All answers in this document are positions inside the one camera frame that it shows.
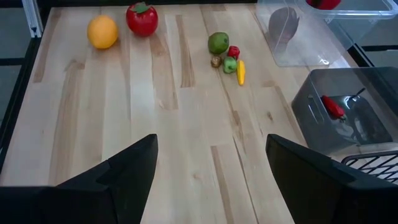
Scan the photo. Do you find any black wire basket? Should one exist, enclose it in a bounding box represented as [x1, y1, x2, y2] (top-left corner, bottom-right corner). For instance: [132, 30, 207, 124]
[341, 151, 398, 184]

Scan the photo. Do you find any red chili pepper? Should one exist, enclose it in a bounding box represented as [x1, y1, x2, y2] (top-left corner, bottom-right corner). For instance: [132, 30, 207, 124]
[321, 95, 348, 121]

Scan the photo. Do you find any clear plastic bin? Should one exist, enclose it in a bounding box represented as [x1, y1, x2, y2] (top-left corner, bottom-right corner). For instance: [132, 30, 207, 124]
[254, 0, 398, 68]

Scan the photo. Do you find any small red bell pepper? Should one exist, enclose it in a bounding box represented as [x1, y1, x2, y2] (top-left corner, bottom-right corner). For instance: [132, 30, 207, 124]
[227, 45, 241, 60]

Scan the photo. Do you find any small green bell pepper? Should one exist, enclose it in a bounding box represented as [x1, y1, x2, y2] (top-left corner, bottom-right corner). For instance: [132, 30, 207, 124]
[222, 55, 238, 75]

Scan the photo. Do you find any dark maroon plum fruit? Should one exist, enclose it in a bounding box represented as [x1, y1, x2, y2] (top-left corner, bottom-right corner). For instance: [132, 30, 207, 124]
[268, 6, 301, 46]

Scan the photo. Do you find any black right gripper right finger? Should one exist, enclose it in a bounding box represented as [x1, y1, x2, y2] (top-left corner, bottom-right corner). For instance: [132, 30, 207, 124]
[266, 134, 398, 224]

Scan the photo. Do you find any orange fruit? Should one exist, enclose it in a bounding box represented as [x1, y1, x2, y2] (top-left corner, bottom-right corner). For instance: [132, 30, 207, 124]
[86, 14, 119, 50]

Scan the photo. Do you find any gray plastic bin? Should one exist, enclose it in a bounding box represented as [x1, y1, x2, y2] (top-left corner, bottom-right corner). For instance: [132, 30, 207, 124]
[291, 67, 398, 156]

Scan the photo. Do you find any silver aluminium extrusion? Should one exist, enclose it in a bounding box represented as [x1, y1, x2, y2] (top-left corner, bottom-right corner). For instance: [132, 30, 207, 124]
[21, 0, 44, 39]

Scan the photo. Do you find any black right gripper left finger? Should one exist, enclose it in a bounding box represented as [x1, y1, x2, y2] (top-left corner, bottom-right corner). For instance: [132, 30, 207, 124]
[0, 134, 159, 224]

